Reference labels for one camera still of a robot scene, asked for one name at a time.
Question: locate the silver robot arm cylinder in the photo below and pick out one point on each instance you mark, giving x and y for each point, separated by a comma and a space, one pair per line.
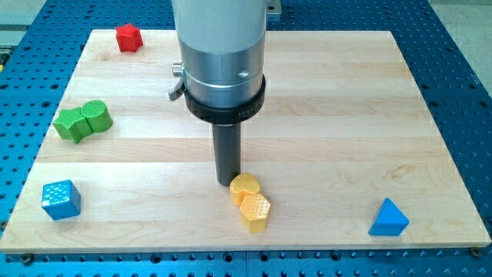
221, 73

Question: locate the blue triangle block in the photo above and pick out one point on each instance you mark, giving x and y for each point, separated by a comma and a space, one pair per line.
389, 221

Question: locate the blue cube block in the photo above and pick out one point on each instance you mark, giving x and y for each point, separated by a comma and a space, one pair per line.
61, 200

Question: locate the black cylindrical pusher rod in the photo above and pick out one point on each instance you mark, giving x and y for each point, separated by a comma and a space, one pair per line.
227, 152

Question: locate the yellow heart block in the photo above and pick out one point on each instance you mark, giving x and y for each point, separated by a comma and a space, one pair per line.
242, 185

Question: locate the yellow hexagon block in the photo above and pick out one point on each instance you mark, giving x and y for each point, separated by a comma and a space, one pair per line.
255, 211

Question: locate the wooden work board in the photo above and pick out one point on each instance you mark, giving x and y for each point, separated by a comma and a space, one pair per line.
343, 127

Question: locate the green cylinder block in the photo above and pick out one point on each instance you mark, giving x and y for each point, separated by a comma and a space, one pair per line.
97, 115

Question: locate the red star block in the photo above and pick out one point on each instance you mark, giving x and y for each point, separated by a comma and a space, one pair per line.
128, 38

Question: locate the green star block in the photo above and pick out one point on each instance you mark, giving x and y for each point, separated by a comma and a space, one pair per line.
72, 125

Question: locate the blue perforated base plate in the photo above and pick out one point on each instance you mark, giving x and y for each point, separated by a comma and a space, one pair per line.
447, 45

